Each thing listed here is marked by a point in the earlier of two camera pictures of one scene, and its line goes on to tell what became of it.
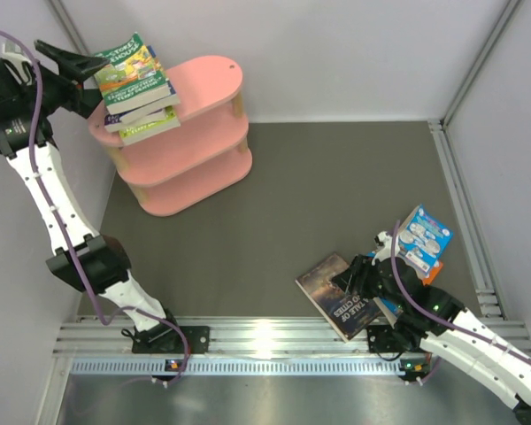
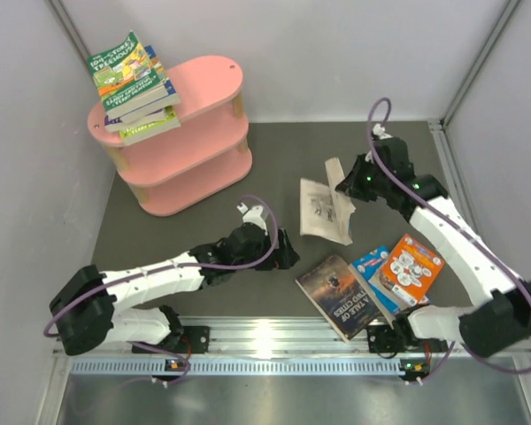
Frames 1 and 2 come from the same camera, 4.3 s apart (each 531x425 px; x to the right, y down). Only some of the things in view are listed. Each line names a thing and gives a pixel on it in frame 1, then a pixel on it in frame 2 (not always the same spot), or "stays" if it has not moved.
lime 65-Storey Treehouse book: [137, 135] stays
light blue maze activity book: [423, 238] -> [325, 211]
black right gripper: [357, 275] -> [352, 186]
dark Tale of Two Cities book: [349, 313] stays
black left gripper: [73, 68] -> [287, 257]
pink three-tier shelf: [203, 157] stays
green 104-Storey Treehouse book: [131, 77] stays
